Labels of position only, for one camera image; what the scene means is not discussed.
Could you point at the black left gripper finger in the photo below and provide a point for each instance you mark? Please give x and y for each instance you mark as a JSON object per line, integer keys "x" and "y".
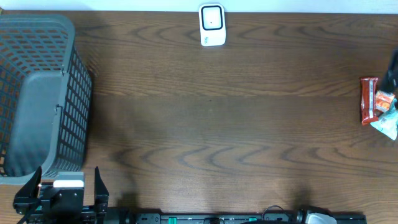
{"x": 101, "y": 194}
{"x": 27, "y": 196}

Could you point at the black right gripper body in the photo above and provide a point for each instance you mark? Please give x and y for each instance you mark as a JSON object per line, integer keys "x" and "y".
{"x": 395, "y": 79}

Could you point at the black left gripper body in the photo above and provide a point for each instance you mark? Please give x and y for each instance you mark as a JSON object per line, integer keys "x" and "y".
{"x": 87, "y": 217}

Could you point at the small orange box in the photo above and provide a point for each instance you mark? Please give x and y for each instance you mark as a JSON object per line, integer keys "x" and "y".
{"x": 383, "y": 100}

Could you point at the red orange snack bar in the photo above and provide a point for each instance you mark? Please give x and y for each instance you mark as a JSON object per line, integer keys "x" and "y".
{"x": 368, "y": 97}

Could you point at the light green wipes pack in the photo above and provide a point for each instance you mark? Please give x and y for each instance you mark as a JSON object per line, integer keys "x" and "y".
{"x": 387, "y": 123}

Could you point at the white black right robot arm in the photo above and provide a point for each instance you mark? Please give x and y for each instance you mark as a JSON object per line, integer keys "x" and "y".
{"x": 315, "y": 215}

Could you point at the white barcode scanner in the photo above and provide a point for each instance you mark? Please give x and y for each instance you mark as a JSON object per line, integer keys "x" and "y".
{"x": 212, "y": 25}

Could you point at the grey plastic shopping basket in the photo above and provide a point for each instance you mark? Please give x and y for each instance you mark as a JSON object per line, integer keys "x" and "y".
{"x": 45, "y": 97}

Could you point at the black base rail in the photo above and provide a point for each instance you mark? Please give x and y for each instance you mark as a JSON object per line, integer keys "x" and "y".
{"x": 272, "y": 214}

